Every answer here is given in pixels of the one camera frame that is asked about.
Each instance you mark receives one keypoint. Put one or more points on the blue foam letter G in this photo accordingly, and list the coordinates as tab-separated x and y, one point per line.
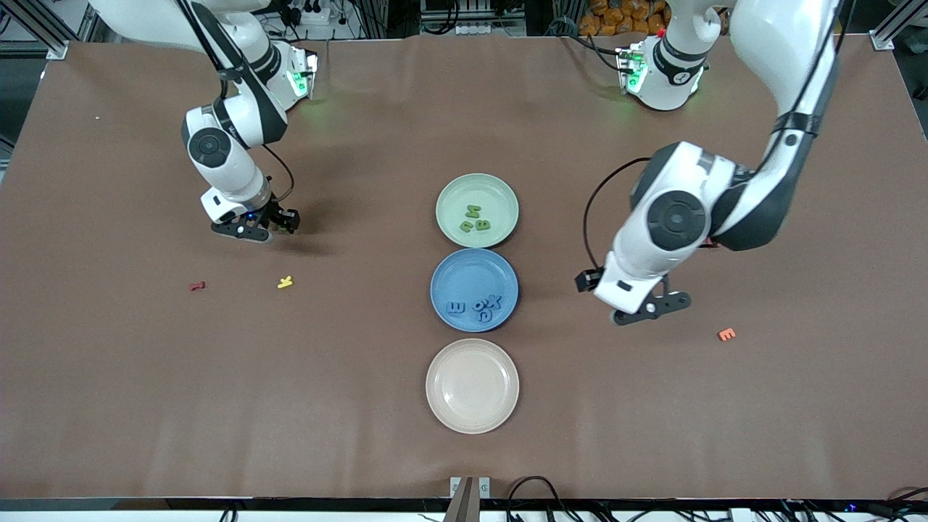
486	317

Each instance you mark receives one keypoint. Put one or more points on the blue foam letter E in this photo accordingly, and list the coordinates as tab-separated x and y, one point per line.
457	307

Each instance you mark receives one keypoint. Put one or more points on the dark green foam letter N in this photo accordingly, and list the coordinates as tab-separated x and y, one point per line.
473	212

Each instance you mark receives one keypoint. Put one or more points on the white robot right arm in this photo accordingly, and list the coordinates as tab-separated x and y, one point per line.
217	156

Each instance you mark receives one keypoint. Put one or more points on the orange foam letter E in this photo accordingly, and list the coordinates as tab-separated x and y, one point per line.
726	334

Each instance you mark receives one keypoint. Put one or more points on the blue round plate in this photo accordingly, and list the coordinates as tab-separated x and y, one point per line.
467	275

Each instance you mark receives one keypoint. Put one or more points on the pale green round plate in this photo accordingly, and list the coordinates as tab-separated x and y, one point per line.
493	196

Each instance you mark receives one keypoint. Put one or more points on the beige round plate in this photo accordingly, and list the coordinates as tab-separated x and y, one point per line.
472	386

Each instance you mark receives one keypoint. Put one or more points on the white power strip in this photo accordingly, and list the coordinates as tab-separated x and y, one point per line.
312	14
478	29

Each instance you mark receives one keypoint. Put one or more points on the brown table cover sheet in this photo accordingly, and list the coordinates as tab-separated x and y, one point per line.
145	406

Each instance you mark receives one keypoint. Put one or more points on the orange fruit mesh bag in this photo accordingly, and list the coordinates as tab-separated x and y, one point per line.
616	18

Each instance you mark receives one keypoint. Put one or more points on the silver edge bracket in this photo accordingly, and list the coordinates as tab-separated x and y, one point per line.
455	486

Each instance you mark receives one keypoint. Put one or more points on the brown wedge post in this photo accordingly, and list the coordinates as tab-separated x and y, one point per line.
464	507

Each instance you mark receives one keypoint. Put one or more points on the aluminium frame profile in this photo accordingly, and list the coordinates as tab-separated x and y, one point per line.
895	29
43	25

